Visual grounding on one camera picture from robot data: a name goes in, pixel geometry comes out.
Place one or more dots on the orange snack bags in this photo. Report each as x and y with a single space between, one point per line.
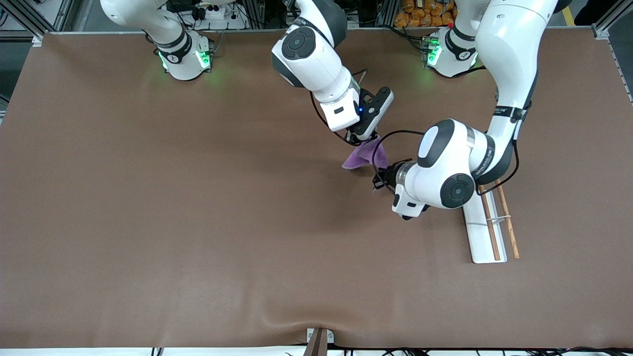
425 15

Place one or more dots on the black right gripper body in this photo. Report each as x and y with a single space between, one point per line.
354 136

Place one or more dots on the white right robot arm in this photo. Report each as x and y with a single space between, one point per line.
316 64

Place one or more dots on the white power strip black plugs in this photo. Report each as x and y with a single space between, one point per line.
217 13

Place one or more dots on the aluminium frame profile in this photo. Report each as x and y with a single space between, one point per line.
604 29
29 17

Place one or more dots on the white rack with wooden bars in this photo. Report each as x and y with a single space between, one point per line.
482 242

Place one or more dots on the purple towel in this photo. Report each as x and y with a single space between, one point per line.
363 155

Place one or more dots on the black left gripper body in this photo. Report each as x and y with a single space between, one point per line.
392 174

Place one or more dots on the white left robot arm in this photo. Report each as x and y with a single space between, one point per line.
509 59

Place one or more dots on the metal camera mount clamp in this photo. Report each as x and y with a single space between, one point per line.
319 341

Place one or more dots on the brown table mat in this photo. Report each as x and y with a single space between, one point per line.
198 222

